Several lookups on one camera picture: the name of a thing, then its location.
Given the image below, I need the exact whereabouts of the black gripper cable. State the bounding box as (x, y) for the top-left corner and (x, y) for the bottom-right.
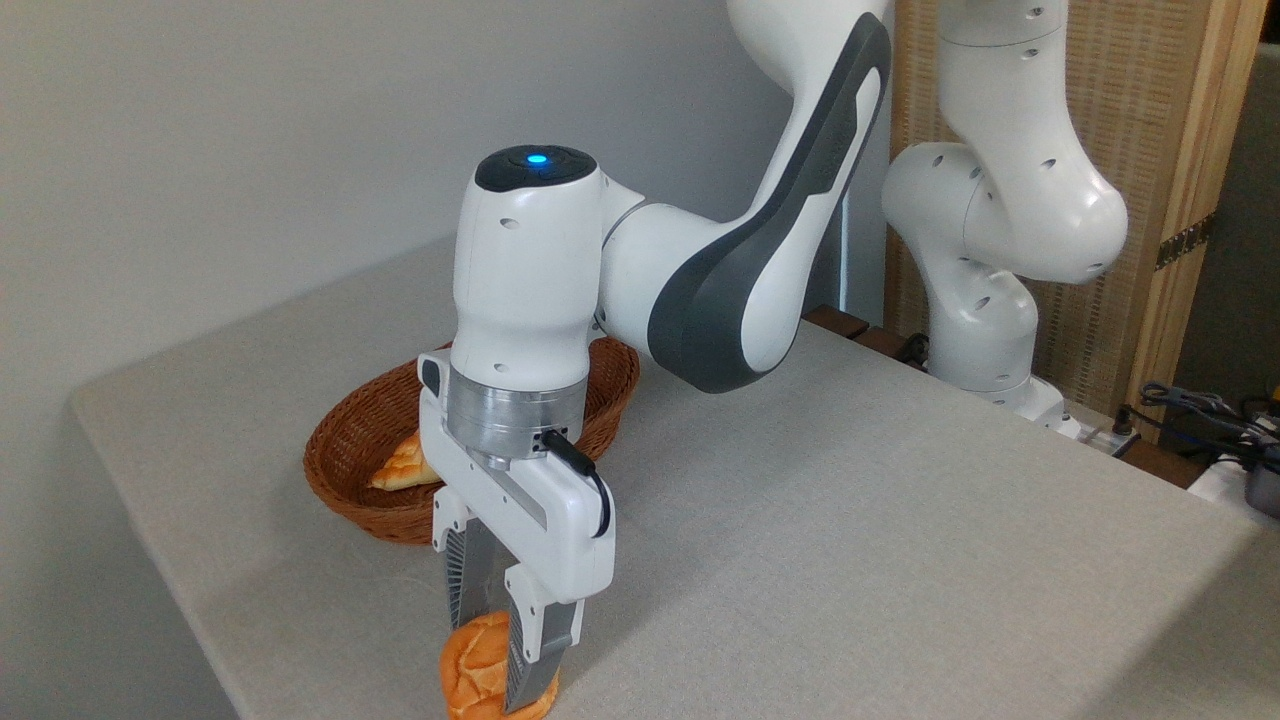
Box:
(537, 430), (613, 539)

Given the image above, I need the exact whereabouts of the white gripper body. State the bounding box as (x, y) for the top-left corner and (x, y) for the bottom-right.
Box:
(418, 350), (616, 604)

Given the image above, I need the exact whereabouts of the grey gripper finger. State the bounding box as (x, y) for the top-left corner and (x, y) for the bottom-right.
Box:
(503, 565), (584, 713)
(432, 487), (501, 633)

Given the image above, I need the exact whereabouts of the black cable bundle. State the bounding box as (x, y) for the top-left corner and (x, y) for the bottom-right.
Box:
(1125, 380), (1280, 473)

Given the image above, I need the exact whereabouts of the brown wicker basket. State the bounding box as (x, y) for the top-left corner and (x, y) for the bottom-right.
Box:
(303, 337), (641, 546)

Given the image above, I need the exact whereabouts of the round orange bread roll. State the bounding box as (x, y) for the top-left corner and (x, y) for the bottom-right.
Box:
(440, 612), (559, 720)

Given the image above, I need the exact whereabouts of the brass screen hinge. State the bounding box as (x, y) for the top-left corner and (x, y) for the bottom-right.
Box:
(1155, 213), (1217, 271)

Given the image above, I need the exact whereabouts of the long braided bread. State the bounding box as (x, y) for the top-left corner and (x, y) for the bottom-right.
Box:
(370, 432), (443, 491)

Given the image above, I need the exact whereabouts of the white power strip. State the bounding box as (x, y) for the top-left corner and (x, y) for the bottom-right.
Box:
(1060, 412), (1141, 458)

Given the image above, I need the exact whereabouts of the woven wooden folding screen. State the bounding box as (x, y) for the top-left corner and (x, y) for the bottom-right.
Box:
(885, 0), (1269, 441)

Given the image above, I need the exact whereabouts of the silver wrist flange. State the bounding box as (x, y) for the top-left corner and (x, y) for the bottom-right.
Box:
(445, 362), (588, 471)

